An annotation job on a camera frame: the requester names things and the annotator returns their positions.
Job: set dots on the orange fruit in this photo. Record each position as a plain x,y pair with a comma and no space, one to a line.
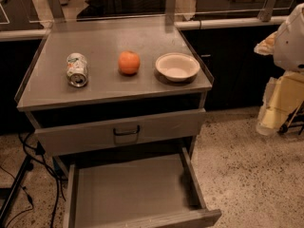
129,62

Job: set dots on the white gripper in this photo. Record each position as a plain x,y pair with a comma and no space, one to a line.
291,47

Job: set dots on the closed top drawer with handle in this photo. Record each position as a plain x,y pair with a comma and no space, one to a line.
83,137

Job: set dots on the crushed soda can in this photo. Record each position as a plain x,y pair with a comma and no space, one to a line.
76,69

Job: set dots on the metal cart frame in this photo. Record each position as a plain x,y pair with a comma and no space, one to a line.
295,119

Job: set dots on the white counter rail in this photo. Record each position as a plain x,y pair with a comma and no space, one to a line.
34,34

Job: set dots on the white paper bowl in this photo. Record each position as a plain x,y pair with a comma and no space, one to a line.
177,67

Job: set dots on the black stand leg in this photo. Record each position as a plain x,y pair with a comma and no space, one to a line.
10,194

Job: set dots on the grey metal drawer cabinet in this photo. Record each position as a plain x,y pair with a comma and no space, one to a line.
49,100

